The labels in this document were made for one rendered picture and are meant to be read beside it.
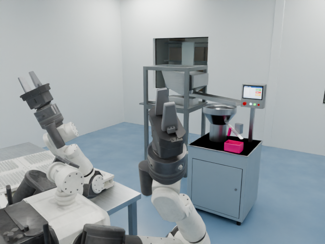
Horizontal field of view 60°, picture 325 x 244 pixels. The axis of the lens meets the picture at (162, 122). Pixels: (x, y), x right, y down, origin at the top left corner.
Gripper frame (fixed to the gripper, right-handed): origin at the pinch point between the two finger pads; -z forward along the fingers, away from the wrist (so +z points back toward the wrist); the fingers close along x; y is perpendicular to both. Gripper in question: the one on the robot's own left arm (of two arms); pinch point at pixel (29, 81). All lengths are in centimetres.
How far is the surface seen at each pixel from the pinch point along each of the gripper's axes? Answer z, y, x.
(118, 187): 76, -50, -22
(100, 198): 72, -35, -26
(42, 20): -108, -361, -219
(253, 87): 83, -200, 69
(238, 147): 123, -159, 39
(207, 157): 127, -166, 6
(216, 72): 100, -463, 8
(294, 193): 237, -232, 73
